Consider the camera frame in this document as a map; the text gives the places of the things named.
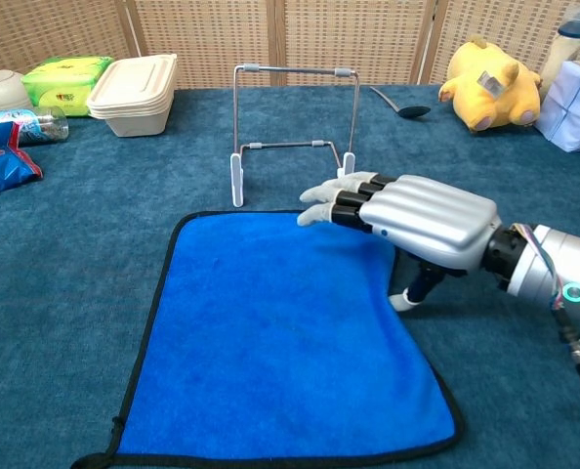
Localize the beige lidded lunch box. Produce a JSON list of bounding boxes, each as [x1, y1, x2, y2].
[[86, 53, 179, 139]]

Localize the metal wire rack white feet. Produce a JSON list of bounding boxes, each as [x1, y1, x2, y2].
[[229, 63, 360, 208]]

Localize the beige bowl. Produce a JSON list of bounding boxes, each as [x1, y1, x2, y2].
[[0, 69, 33, 118]]

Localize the clear plastic bottle blue label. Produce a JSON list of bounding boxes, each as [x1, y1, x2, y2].
[[0, 106, 70, 147]]

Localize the blue towel with black trim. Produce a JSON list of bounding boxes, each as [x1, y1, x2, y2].
[[69, 209, 467, 469]]

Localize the baby bottle with blue cap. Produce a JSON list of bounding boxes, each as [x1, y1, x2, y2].
[[538, 5, 580, 99]]

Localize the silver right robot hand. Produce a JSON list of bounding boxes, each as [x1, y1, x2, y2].
[[296, 170, 504, 313]]

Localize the dark metal spoon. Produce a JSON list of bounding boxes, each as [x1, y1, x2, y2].
[[369, 85, 432, 120]]

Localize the white blue wet wipes pack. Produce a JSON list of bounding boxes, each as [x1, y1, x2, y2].
[[533, 54, 580, 153]]

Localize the woven wooden folding screen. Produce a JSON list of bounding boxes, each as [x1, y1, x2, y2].
[[0, 0, 580, 92]]

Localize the green tissue pack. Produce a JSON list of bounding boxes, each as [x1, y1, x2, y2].
[[21, 55, 115, 118]]

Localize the yellow plush toy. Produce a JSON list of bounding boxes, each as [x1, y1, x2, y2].
[[437, 33, 544, 135]]

